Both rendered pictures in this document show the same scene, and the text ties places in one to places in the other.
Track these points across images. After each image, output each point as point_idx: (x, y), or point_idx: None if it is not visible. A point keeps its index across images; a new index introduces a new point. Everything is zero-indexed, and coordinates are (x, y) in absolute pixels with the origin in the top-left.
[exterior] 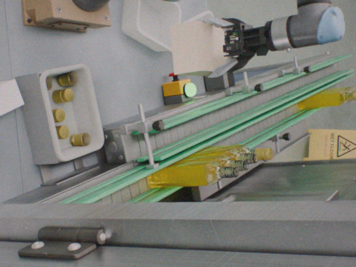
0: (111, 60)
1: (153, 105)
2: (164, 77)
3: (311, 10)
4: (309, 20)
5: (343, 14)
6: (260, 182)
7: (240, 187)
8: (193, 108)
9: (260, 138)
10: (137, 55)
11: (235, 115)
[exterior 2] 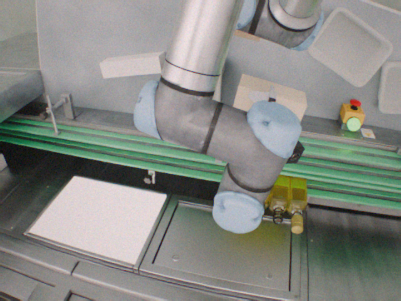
0: (285, 63)
1: (322, 114)
2: (352, 98)
3: (224, 175)
4: (220, 182)
5: (253, 215)
6: (359, 231)
7: (343, 219)
8: (331, 141)
9: (398, 204)
10: (322, 69)
11: (397, 170)
